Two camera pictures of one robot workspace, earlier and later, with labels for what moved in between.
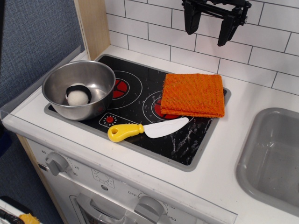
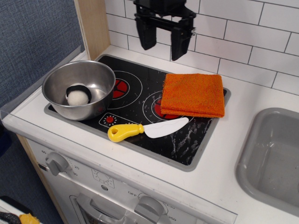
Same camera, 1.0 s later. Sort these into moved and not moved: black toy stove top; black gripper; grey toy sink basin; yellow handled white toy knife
Moved: black gripper
Not moved: grey toy sink basin; black toy stove top; yellow handled white toy knife
